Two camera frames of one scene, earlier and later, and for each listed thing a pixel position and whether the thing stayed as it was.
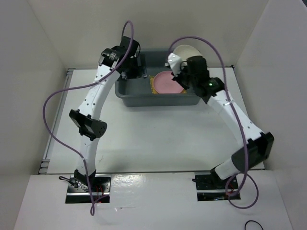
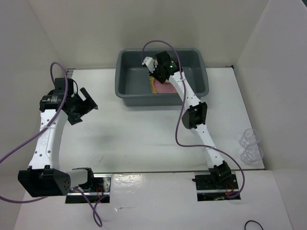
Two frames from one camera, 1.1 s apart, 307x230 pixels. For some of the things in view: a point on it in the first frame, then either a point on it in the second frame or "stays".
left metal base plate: [77, 192] stays
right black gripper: [178, 78] to [161, 80]
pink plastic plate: [163, 83] stays
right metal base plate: [210, 188] stays
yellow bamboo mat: [151, 78] stays
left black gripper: [138, 71] to [88, 105]
